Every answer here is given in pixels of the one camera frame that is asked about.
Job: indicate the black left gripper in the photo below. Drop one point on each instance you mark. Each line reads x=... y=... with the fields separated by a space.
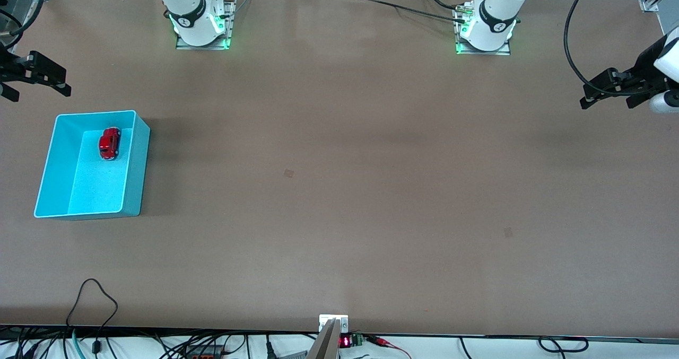
x=645 y=65

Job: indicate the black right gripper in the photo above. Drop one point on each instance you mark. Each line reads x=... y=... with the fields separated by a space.
x=9 y=67

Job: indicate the red beetle toy car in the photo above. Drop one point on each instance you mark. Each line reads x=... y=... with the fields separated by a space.
x=110 y=142

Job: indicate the red digit display module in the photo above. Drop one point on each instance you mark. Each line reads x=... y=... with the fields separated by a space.
x=345 y=341

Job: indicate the blue plastic box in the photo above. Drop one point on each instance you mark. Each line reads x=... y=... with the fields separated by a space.
x=101 y=189

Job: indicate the silver camera mount bracket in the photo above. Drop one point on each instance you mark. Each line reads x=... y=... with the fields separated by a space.
x=333 y=321

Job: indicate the grey camera pole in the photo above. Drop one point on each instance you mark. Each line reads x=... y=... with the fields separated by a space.
x=324 y=343

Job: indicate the green terminal block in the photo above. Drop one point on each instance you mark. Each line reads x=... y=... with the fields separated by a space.
x=357 y=340

